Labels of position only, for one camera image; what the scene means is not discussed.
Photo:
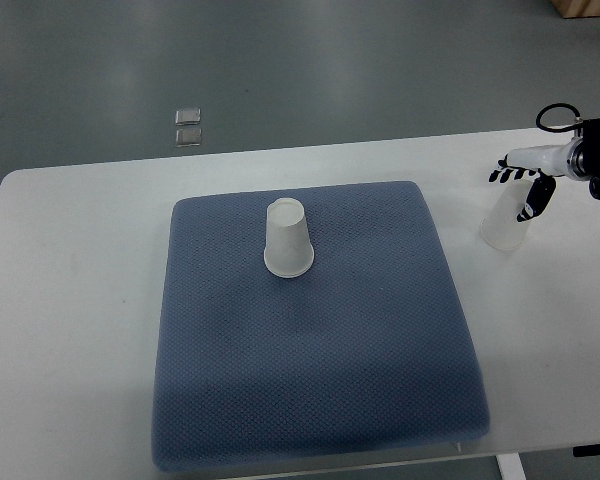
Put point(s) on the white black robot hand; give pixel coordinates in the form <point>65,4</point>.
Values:
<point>542,165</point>

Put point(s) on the wooden furniture corner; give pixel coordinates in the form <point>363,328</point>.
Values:
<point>572,9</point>

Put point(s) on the blue fabric cushion mat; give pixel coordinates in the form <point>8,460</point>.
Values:
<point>368,350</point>

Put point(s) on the black table control panel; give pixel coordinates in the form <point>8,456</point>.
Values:
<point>586,451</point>

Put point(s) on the white table leg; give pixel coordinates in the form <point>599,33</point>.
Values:
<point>510,467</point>

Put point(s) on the upper metal floor plate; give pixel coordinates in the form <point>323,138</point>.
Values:
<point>188,116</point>

